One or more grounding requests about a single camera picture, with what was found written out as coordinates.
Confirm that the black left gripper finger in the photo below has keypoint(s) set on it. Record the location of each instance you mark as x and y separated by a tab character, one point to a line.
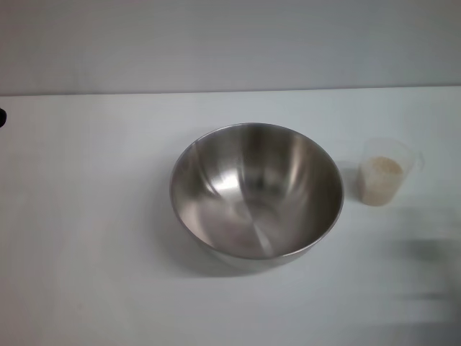
2	117

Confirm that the stainless steel mixing bowl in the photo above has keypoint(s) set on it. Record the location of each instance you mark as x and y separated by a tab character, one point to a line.
252	194

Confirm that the white rice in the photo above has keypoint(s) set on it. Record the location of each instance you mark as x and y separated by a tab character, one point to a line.
381	176

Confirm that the clear plastic measuring cup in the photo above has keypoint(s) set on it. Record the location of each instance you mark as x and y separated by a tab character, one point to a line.
392	151

